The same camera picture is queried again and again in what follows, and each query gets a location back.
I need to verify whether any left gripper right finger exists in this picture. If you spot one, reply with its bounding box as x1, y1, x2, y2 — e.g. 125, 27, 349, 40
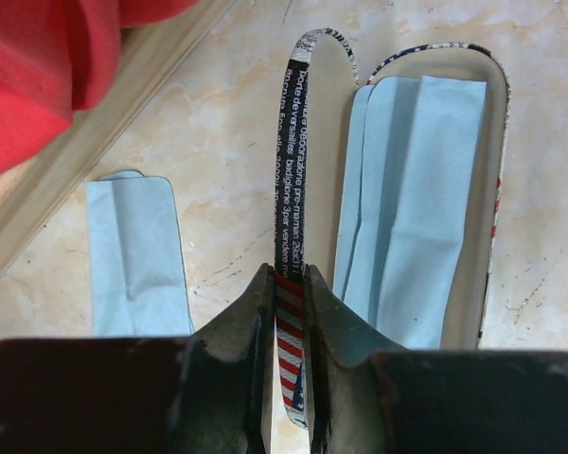
304, 266, 568, 453

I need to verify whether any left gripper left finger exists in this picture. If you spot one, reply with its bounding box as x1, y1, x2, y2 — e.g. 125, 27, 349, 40
0, 265, 275, 453

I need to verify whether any square blue cleaning cloth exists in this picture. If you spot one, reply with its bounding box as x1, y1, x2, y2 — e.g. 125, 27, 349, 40
333, 76, 487, 349

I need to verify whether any narrow blue cleaning cloth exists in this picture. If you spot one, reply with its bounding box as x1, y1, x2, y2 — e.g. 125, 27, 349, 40
85, 170, 194, 338

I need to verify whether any red tank top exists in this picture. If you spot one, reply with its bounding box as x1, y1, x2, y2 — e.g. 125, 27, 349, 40
0, 0, 192, 174

